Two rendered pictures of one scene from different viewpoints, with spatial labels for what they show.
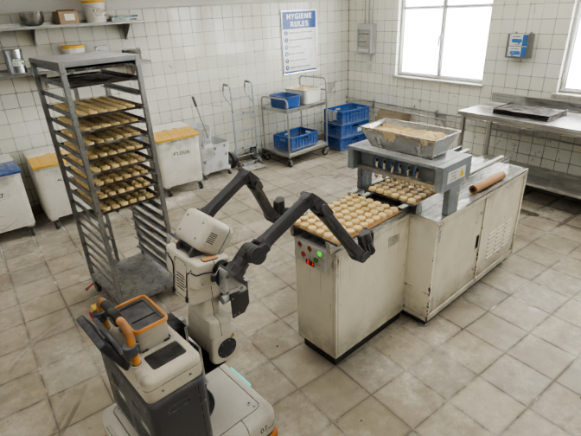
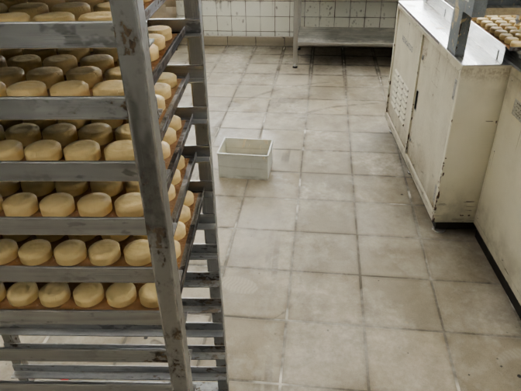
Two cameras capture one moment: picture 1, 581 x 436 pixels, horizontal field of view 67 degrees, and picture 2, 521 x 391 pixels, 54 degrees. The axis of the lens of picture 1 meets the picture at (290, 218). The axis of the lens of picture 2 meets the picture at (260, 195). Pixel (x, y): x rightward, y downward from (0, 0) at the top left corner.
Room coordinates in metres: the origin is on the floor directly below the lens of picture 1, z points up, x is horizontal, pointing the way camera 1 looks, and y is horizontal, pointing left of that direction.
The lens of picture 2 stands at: (2.15, 1.59, 1.47)
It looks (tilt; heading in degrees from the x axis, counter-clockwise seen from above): 32 degrees down; 313
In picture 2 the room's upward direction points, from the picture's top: 1 degrees counter-clockwise
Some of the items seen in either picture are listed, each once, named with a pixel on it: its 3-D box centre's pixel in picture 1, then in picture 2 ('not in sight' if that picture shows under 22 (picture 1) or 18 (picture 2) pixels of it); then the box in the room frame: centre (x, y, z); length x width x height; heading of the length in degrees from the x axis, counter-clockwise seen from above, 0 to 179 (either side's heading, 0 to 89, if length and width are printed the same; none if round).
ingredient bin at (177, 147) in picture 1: (174, 158); not in sight; (5.37, 1.43, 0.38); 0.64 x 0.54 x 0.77; 33
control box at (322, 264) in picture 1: (311, 253); not in sight; (2.17, -0.11, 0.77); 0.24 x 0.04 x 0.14; 41
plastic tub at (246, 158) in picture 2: not in sight; (246, 158); (4.03, -0.33, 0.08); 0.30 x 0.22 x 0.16; 34
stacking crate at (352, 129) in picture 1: (346, 126); not in sight; (6.85, -0.95, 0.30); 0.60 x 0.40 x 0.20; 126
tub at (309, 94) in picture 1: (303, 94); not in sight; (6.48, -0.27, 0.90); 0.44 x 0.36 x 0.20; 44
